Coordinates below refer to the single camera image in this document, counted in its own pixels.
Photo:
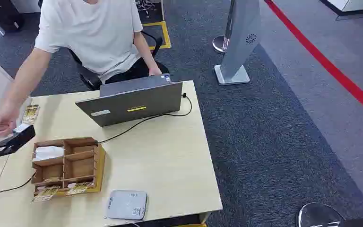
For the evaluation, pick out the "person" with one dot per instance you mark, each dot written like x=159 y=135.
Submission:
x=97 y=34

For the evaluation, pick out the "wooden card box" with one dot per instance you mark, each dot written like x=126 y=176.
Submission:
x=75 y=167

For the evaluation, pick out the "grey laptop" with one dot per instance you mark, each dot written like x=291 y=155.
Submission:
x=131 y=105

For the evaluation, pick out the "yellow card stack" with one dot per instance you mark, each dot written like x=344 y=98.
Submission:
x=31 y=114

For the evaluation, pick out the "black chair base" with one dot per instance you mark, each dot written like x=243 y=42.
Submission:
x=145 y=6

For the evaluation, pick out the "person's right hand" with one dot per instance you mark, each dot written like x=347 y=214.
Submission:
x=0 y=118

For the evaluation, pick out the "red floor tape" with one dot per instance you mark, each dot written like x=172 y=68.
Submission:
x=325 y=64

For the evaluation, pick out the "white card stack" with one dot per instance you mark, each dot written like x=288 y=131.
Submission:
x=48 y=153

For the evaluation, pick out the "black bag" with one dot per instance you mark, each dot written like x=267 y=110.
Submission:
x=7 y=14

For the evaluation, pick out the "black bracket stand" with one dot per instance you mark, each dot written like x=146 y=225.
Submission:
x=11 y=142

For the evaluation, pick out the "yellow floor tape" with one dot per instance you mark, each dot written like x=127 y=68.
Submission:
x=165 y=34

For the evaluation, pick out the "large chrome round base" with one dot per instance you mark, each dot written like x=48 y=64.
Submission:
x=319 y=216

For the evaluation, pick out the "grey card reader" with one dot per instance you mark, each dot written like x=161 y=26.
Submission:
x=126 y=205

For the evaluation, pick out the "white platform with black edge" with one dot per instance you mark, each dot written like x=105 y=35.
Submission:
x=352 y=6

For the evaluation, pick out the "person's left hand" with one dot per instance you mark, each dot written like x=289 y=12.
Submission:
x=155 y=71

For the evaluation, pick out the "chrome stanchion base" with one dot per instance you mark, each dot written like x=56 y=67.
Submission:
x=219 y=44

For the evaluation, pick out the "black office chair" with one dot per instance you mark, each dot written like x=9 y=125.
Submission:
x=90 y=78

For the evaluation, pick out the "grey kiosk stand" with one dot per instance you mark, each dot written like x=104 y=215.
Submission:
x=239 y=40

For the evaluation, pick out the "yellow printed card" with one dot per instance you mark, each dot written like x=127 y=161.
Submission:
x=78 y=189
x=46 y=194

